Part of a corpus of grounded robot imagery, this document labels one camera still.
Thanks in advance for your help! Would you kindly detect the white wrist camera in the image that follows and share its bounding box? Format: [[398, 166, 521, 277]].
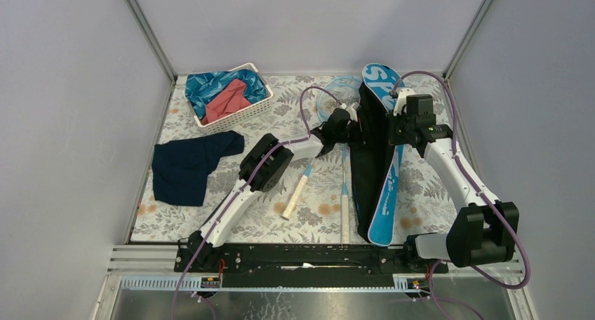
[[389, 87, 416, 116], [341, 102, 360, 121]]

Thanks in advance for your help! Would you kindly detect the teal leaf-patterned cloth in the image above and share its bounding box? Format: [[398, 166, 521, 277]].
[[185, 69, 267, 120]]

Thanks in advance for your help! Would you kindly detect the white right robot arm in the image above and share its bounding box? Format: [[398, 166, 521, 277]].
[[387, 88, 519, 272]]

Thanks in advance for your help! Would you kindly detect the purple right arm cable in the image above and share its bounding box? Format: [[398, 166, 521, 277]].
[[390, 71, 533, 291]]

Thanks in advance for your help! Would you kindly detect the white perforated plastic basket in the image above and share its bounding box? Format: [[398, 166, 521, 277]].
[[185, 62, 274, 134]]

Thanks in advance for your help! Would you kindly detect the navy blue cloth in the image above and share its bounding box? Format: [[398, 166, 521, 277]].
[[152, 131, 245, 207]]

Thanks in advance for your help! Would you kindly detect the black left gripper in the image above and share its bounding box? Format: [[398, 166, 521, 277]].
[[330, 116, 375, 148]]

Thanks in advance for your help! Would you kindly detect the blue racket cover bag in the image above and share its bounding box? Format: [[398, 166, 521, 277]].
[[350, 63, 404, 247]]

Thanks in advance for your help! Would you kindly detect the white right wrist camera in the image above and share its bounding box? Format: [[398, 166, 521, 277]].
[[389, 87, 416, 116]]

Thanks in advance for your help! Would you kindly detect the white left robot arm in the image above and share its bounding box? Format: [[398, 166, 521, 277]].
[[187, 103, 359, 272]]

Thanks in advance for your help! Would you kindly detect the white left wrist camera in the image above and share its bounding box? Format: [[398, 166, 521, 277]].
[[341, 102, 360, 121]]

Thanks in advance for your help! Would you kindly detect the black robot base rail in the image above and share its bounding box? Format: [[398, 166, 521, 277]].
[[173, 240, 434, 288]]

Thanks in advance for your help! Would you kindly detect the salmon pink towel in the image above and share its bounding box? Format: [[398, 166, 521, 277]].
[[201, 79, 250, 125]]

